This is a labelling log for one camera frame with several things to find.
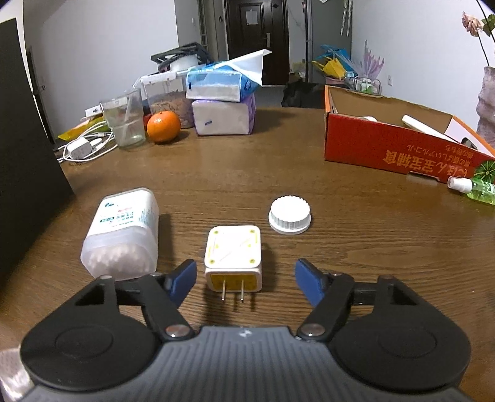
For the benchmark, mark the grey side door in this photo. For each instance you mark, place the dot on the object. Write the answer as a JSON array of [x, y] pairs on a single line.
[[207, 31]]

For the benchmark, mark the clear food container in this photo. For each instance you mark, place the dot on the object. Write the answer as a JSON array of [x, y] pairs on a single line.
[[170, 100]]

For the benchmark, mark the white ribbed bottle cap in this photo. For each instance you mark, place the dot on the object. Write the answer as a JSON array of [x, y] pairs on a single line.
[[289, 214]]

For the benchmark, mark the yellow packet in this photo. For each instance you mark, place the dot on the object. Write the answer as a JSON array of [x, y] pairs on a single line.
[[79, 131]]

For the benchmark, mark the dried pink rose bouquet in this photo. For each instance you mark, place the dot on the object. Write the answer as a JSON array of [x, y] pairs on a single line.
[[477, 23]]

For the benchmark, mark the purple white tissue pack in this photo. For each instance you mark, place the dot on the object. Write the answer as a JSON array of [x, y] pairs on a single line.
[[222, 116]]

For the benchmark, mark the small white box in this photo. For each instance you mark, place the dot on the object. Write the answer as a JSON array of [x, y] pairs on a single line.
[[104, 108]]

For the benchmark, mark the red cardboard box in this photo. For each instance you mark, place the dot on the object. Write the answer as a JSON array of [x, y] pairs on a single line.
[[386, 150]]

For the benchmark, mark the clear glass cup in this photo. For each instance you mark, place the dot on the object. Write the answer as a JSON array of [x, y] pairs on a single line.
[[125, 123]]

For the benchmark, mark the purple wall decoration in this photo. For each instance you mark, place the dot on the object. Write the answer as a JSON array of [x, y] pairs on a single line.
[[373, 62]]

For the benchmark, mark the clear cotton swab box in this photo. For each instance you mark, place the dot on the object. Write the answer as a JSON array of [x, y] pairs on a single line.
[[122, 235]]

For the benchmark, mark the dark wooden door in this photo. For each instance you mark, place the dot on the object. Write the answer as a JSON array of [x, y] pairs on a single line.
[[257, 38]]

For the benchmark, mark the blue yellow bag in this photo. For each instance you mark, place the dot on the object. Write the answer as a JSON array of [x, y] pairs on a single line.
[[334, 63]]

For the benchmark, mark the white plug adapter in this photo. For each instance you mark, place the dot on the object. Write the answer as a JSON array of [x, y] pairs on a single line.
[[232, 251]]

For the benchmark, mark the orange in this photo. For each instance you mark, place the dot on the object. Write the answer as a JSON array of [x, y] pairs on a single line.
[[163, 126]]

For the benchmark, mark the grey refrigerator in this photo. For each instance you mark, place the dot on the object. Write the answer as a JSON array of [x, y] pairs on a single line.
[[328, 23]]

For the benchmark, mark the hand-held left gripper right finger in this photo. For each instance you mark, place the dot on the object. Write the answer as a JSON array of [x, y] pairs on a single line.
[[309, 280]]

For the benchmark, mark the black floor bag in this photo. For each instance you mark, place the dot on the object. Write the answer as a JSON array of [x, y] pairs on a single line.
[[301, 94]]

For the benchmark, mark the green spray bottle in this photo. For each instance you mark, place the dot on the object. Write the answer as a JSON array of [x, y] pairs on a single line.
[[479, 189]]

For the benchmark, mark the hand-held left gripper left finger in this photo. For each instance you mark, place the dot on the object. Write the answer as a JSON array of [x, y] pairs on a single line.
[[181, 280]]

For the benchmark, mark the folded umbrella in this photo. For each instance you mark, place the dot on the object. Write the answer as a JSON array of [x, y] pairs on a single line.
[[346, 17]]

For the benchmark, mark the blue tissue pack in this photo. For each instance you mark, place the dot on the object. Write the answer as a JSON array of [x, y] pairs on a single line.
[[216, 83]]

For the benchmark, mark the mottled ceramic vase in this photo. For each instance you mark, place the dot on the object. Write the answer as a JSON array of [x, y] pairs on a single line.
[[487, 112]]

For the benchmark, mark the metal trolley rack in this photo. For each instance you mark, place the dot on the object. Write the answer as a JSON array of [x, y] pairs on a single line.
[[365, 85]]

